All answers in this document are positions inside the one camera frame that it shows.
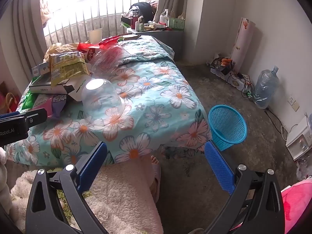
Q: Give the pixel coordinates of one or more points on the white microwave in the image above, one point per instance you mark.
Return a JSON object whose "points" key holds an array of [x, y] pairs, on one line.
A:
{"points": [[298, 141]]}

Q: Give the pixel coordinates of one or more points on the blue plastic basket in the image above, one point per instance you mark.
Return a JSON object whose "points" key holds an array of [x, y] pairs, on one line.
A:
{"points": [[226, 126]]}

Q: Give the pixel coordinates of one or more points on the grey curtain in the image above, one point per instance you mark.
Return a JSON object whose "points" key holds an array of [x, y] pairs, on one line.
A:
{"points": [[22, 41]]}

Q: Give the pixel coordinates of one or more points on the wall socket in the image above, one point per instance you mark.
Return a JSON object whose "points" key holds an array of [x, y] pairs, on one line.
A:
{"points": [[293, 103]]}

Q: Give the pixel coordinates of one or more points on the blue and white box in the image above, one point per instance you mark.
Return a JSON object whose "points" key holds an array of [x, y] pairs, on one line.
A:
{"points": [[40, 70]]}

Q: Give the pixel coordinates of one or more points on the clear plastic container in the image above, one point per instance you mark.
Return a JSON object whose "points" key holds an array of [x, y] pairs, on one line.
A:
{"points": [[109, 58]]}

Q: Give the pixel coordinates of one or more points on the white bottle with red cap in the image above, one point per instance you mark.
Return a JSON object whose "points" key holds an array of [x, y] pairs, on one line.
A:
{"points": [[90, 53]]}

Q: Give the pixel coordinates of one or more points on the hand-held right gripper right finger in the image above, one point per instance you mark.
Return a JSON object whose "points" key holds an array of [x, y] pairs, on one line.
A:
{"points": [[219, 168]]}

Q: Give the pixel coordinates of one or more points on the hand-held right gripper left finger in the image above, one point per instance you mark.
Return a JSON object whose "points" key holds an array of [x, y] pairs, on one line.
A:
{"points": [[93, 160]]}

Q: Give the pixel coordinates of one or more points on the red bag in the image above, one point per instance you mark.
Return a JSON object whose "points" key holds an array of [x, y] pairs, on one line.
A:
{"points": [[6, 102]]}

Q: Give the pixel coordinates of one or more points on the grey bedside table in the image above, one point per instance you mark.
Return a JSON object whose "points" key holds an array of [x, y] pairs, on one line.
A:
{"points": [[168, 41]]}

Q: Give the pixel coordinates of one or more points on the metal window railing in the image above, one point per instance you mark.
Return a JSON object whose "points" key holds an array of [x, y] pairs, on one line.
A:
{"points": [[82, 22]]}

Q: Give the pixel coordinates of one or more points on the large water jug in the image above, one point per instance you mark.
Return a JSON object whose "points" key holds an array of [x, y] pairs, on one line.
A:
{"points": [[265, 87]]}

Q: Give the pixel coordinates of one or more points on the red packet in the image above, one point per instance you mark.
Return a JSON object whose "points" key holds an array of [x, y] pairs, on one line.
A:
{"points": [[108, 42]]}

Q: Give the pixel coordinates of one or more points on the yellowish plastic bag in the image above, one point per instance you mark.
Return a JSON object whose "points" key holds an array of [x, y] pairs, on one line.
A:
{"points": [[58, 48]]}

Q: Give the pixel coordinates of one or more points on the quilted beige jacket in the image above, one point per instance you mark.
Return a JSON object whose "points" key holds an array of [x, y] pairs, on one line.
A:
{"points": [[45, 7]]}

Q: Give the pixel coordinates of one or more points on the pink cloth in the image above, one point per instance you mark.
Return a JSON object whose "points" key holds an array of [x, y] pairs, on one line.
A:
{"points": [[297, 204]]}

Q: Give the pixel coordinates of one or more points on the white plastic jug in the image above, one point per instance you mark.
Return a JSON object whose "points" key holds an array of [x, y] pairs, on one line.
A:
{"points": [[165, 18]]}

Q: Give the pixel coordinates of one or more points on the red thermos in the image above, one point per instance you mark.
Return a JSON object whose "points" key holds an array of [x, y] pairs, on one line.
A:
{"points": [[134, 22]]}

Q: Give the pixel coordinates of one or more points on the dark brown box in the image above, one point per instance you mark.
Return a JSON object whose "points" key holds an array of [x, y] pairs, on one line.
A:
{"points": [[131, 38]]}

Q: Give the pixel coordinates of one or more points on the white plush cloth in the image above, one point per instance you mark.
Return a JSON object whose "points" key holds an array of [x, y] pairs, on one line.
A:
{"points": [[22, 182]]}

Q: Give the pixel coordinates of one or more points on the white flat box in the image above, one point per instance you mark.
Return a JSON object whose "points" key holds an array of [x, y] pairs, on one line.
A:
{"points": [[43, 86]]}

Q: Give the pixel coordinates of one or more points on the black and orange snack bag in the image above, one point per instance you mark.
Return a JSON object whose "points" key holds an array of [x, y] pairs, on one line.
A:
{"points": [[221, 64]]}

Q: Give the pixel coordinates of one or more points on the green snack packet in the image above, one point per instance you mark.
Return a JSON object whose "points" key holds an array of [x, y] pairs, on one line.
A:
{"points": [[30, 101]]}

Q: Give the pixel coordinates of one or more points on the person's foot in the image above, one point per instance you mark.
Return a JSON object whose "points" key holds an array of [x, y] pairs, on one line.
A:
{"points": [[154, 160]]}

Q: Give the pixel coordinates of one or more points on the person's leg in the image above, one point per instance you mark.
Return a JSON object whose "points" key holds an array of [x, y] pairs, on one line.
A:
{"points": [[121, 199]]}

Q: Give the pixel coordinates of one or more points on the white paper cup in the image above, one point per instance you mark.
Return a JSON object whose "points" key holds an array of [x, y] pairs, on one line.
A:
{"points": [[95, 35]]}

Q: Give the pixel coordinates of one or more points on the green storage basket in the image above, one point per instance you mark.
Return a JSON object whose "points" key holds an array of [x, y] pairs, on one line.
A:
{"points": [[176, 24]]}

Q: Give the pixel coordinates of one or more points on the purple snack packet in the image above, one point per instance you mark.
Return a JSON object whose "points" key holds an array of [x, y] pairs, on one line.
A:
{"points": [[57, 104]]}

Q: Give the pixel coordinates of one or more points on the yellow snack packet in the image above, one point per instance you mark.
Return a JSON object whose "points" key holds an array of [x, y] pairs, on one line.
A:
{"points": [[68, 68]]}

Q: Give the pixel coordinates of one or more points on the clear plastic bowl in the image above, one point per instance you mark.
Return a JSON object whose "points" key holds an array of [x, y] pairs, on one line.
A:
{"points": [[102, 100]]}

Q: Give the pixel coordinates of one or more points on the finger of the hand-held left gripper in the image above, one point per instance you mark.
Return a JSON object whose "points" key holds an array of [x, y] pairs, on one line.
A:
{"points": [[9, 115], [36, 118]]}

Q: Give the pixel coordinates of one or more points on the white flat carton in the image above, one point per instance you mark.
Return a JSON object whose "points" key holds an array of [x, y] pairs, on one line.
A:
{"points": [[235, 82]]}

